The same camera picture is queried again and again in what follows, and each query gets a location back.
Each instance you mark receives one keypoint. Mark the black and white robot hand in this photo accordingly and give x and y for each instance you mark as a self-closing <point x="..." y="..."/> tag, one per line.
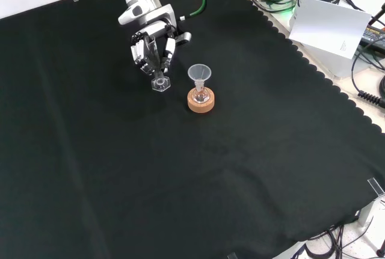
<point x="156" y="29"/>

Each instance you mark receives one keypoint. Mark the clear glass graduated cylinder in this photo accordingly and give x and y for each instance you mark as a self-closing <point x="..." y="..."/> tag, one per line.
<point x="161" y="84"/>

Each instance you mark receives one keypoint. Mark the clear plastic funnel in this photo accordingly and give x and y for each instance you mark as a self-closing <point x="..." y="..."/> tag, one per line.
<point x="200" y="72"/>

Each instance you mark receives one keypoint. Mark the clear round-bottom flask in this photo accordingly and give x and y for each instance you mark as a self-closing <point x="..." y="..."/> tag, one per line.
<point x="201" y="96"/>

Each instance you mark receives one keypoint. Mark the black table cloth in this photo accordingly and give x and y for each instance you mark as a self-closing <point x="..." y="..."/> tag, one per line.
<point x="210" y="166"/>

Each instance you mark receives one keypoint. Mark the pale board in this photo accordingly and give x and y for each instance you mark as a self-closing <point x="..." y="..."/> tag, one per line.
<point x="328" y="24"/>

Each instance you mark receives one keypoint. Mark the white box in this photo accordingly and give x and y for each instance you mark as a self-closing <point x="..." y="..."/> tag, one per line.
<point x="329" y="64"/>

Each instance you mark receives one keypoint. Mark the black power adapter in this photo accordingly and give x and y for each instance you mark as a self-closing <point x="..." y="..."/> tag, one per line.
<point x="373" y="38"/>

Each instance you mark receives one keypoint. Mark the white metal bracket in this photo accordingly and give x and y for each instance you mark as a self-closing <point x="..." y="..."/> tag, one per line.
<point x="371" y="211"/>

